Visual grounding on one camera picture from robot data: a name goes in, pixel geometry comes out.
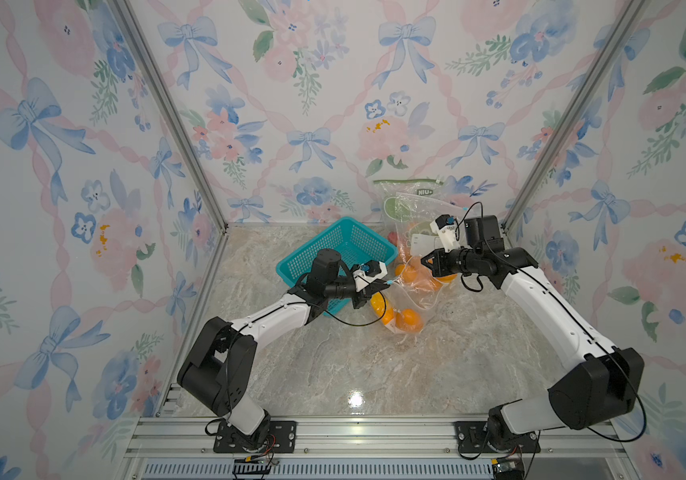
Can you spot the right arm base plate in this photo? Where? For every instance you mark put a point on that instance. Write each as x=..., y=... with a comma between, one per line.
x=477, y=437

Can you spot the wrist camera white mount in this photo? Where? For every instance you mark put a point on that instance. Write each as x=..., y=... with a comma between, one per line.
x=445, y=227
x=370, y=271

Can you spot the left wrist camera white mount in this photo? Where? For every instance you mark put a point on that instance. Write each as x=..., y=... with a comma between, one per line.
x=370, y=271

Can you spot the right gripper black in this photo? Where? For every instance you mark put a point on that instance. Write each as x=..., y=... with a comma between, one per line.
x=438, y=266

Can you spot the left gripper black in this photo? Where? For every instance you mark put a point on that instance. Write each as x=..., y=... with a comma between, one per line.
x=380, y=287

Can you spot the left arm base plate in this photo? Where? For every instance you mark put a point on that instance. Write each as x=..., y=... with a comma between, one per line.
x=272, y=436

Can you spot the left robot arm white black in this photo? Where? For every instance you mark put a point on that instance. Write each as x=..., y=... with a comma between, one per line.
x=218, y=366

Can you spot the clear zip-top bag green print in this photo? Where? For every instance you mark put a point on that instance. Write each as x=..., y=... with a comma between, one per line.
x=399, y=197

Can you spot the clear plastic bag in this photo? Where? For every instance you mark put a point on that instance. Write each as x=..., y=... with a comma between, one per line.
x=401, y=297
x=415, y=238

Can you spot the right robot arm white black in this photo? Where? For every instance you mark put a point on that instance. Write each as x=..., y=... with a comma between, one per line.
x=601, y=381

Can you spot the small yellow mango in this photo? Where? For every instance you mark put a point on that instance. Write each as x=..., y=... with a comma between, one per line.
x=383, y=309

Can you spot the teal plastic mesh basket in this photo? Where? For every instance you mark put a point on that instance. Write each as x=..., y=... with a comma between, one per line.
x=343, y=240

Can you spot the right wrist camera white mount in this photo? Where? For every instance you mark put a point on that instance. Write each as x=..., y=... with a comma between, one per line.
x=445, y=227

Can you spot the orange mango top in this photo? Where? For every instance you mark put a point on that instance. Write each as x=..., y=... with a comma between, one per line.
x=417, y=277

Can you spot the aluminium front rail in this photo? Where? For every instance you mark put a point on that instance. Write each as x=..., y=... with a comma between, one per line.
x=369, y=447

